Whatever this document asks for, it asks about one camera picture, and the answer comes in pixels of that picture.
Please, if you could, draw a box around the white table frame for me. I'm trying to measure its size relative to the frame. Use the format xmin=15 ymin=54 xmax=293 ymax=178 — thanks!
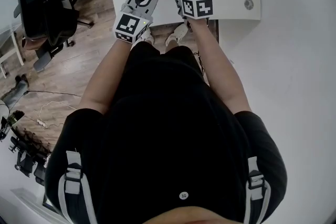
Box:
xmin=0 ymin=30 xmax=25 ymax=79

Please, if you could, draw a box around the black floor cable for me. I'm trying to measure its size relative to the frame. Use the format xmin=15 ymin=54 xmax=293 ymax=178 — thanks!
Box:
xmin=24 ymin=89 xmax=82 ymax=98

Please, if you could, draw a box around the black cable bundle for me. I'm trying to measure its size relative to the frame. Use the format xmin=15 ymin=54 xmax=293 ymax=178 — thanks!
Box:
xmin=193 ymin=50 xmax=206 ymax=74

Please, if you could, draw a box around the person's white shoe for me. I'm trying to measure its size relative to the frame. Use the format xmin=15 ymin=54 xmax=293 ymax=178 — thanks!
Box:
xmin=165 ymin=23 xmax=190 ymax=47
xmin=130 ymin=27 xmax=155 ymax=47

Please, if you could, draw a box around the person's left forearm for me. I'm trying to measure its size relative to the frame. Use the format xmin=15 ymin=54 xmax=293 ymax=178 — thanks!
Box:
xmin=78 ymin=38 xmax=138 ymax=115

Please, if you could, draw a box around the white floor cable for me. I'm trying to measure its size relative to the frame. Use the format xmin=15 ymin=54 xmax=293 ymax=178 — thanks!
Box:
xmin=33 ymin=100 xmax=79 ymax=124

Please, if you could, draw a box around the left grey harness strap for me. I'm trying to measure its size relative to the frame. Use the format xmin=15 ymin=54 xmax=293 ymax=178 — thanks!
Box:
xmin=58 ymin=150 xmax=98 ymax=224

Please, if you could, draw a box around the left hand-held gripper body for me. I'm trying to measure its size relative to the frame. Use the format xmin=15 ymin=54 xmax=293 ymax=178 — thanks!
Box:
xmin=112 ymin=0 xmax=154 ymax=44

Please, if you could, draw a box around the person's black clothing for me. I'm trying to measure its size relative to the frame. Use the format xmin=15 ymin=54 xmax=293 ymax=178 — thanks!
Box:
xmin=44 ymin=41 xmax=288 ymax=224

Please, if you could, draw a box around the black office chair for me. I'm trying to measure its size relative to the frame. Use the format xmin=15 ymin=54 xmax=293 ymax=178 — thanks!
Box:
xmin=13 ymin=0 xmax=95 ymax=72

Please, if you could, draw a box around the person's right white shoe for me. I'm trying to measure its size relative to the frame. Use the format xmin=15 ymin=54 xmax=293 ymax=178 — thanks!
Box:
xmin=165 ymin=23 xmax=190 ymax=47

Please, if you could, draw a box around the black equipment pile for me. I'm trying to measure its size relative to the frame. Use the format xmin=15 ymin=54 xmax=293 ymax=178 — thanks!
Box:
xmin=0 ymin=110 xmax=52 ymax=187

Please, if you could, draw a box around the person's left white shoe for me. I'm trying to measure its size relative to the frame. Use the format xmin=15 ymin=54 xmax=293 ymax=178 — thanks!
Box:
xmin=130 ymin=27 xmax=155 ymax=47

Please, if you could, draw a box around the grey harness strap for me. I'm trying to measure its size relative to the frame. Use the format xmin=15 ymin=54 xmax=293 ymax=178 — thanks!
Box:
xmin=243 ymin=156 xmax=271 ymax=224
xmin=58 ymin=150 xmax=98 ymax=224

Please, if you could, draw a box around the right grey harness strap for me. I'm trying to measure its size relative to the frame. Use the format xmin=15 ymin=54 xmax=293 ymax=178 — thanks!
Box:
xmin=243 ymin=156 xmax=271 ymax=224

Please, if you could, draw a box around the person's right forearm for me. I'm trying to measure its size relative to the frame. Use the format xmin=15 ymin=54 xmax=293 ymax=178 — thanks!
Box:
xmin=187 ymin=17 xmax=253 ymax=115

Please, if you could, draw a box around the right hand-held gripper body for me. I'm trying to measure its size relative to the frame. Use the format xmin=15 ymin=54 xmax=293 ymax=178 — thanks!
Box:
xmin=172 ymin=0 xmax=214 ymax=20

